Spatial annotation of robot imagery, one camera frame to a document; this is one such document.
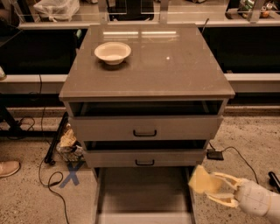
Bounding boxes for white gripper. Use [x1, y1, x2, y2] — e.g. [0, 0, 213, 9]
[206, 172, 271, 217]

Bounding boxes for yellow sponge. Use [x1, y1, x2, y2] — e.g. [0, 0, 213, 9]
[188, 165, 223, 194]

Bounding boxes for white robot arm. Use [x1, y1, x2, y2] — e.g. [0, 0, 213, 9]
[206, 172, 280, 224]

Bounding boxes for bottom grey drawer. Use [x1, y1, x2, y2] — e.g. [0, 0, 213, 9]
[93, 167, 197, 224]

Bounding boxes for grey drawer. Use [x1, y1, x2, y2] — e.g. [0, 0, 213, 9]
[67, 100, 224, 141]
[84, 140, 207, 168]
[93, 167, 197, 224]

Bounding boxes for grey drawer cabinet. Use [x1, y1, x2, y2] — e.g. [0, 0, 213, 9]
[59, 24, 236, 224]

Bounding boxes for middle grey drawer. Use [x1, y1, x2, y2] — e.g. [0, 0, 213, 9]
[84, 140, 207, 168]

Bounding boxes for top grey drawer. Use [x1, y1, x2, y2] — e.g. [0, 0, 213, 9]
[67, 100, 224, 141]

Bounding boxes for black foot pedal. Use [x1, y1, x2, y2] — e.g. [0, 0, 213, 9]
[206, 150, 223, 160]

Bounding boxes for black device right floor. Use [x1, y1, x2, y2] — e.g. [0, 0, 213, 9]
[269, 171, 280, 193]

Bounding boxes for crumpled snack bags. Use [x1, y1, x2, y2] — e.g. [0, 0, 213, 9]
[56, 123, 84, 162]

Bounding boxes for white bowl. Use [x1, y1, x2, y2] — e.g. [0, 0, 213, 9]
[94, 42, 131, 65]

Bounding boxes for black bar on floor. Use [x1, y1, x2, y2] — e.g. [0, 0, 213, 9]
[44, 112, 68, 165]

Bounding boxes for tan shoe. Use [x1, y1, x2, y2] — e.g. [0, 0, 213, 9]
[0, 161, 20, 178]

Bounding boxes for clear plastic bag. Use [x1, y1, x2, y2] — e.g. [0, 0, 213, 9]
[33, 0, 80, 21]

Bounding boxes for black pedal cable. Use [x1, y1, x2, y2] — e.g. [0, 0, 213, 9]
[209, 142, 260, 185]

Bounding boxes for black middle drawer handle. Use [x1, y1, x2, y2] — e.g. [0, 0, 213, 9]
[135, 159, 155, 166]

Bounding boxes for black drawer handle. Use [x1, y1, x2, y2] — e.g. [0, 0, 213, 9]
[133, 129, 158, 137]
[135, 159, 155, 166]

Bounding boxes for black top drawer handle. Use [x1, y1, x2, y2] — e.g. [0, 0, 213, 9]
[133, 129, 158, 137]

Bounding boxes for black floor cable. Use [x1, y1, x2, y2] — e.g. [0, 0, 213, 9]
[38, 73, 71, 224]

